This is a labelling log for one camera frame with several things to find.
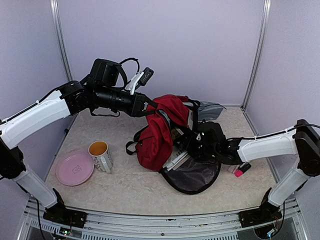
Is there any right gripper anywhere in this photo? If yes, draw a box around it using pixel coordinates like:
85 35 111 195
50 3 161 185
173 131 219 161

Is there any white magazine booklet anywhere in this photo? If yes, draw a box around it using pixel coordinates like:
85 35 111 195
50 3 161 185
162 128 189 172

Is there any red backpack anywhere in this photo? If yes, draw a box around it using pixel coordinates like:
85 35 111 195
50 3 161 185
125 94 222 195

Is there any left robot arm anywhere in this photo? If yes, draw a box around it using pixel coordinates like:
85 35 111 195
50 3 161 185
0 58 157 223

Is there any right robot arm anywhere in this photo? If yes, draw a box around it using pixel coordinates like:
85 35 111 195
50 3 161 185
179 119 320 222

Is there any grey pencil pouch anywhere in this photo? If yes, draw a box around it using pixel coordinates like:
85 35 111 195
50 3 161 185
198 101 227 121

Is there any pink highlighter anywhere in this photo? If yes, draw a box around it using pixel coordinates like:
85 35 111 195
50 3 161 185
234 163 252 178

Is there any white patterned mug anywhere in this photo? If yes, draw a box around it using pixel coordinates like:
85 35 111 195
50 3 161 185
88 141 114 174

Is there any pink plate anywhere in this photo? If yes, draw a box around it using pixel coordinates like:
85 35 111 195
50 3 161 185
55 151 95 187

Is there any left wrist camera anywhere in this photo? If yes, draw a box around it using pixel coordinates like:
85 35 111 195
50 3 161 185
125 67 154 95

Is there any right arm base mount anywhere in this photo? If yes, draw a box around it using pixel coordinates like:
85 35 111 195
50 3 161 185
238 208 283 228

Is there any left aluminium frame post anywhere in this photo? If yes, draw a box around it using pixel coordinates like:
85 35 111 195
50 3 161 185
50 0 73 82

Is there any aluminium frame post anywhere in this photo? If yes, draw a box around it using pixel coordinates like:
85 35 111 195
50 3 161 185
50 0 73 82
241 0 272 112

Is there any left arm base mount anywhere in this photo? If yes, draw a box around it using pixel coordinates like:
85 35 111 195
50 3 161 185
43 208 87 229

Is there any right aluminium frame post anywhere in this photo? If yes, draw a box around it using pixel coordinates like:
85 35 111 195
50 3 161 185
241 0 272 112

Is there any front aluminium rail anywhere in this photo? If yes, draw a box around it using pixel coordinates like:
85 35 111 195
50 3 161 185
17 197 310 240

